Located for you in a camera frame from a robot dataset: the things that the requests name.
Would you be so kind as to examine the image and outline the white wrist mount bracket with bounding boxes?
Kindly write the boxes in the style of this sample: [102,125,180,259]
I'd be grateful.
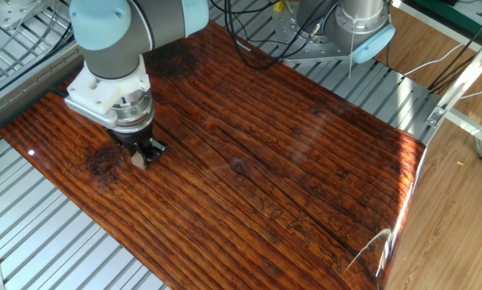
[65,56,152,117]

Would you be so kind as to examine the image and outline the small wooden cube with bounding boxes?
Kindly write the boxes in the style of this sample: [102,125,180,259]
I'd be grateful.
[130,155,148,171]

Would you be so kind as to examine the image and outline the aluminium frame crossbar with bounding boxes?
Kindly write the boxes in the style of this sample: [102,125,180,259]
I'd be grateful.
[444,107,482,151]

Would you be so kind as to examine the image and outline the white zip tie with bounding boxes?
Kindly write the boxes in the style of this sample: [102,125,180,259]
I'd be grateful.
[347,18,358,81]

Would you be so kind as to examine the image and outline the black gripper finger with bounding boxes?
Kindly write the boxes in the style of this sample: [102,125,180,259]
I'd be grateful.
[143,136,169,164]
[125,143,145,160]

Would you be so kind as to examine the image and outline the glossy wood grain table cover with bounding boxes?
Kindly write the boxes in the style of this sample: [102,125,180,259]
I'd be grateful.
[0,18,427,290]

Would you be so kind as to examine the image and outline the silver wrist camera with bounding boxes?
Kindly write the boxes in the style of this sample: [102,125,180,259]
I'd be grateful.
[63,96,119,131]

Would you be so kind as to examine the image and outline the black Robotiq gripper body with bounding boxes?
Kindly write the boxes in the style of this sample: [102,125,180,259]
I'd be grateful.
[105,122,155,147]

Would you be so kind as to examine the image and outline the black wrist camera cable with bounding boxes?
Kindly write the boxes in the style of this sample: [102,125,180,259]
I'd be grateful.
[35,23,76,99]

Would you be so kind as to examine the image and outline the black base cable bundle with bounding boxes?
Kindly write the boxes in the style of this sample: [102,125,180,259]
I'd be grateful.
[210,0,339,70]

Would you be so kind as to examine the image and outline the cable with silver plug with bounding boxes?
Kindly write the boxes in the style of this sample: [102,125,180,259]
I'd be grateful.
[307,19,326,39]

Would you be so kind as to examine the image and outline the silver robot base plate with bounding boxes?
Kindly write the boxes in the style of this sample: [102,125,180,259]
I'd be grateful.
[271,0,372,64]

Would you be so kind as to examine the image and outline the grey aluminium rail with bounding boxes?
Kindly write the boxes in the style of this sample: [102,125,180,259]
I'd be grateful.
[0,43,85,140]

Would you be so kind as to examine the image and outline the silver frame corner bracket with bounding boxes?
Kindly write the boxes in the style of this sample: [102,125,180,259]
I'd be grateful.
[425,106,448,129]

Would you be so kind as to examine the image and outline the green topped desk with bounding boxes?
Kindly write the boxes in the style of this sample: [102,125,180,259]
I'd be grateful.
[392,0,482,65]

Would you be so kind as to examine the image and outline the aluminium frame post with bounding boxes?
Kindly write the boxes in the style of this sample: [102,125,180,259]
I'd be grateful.
[436,27,482,118]

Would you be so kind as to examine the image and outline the silver perforated mounting plate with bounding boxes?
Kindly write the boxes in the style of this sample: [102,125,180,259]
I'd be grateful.
[0,0,55,31]

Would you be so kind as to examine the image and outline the black cables beside post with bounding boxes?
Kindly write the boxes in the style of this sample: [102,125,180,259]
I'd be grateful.
[427,10,482,94]

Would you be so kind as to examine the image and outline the white cable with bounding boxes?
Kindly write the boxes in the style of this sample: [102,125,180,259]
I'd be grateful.
[459,83,482,101]
[401,43,464,77]

